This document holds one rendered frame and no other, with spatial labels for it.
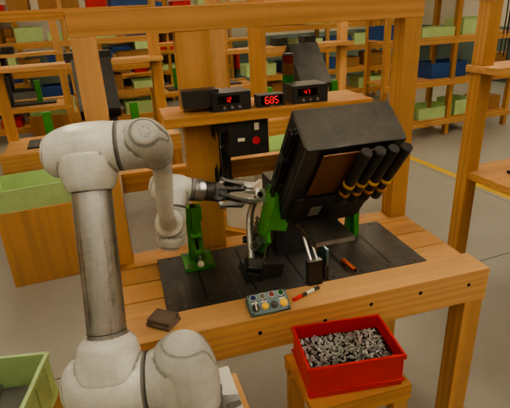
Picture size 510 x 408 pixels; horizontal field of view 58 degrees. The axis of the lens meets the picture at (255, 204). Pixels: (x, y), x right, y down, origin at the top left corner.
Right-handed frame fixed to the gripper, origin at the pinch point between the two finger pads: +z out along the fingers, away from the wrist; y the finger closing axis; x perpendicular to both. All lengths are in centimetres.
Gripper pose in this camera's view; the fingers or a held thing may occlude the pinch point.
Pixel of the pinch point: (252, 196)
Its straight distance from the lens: 186.3
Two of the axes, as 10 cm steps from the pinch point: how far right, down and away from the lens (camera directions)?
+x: -3.4, 3.8, 8.6
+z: 9.4, 1.0, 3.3
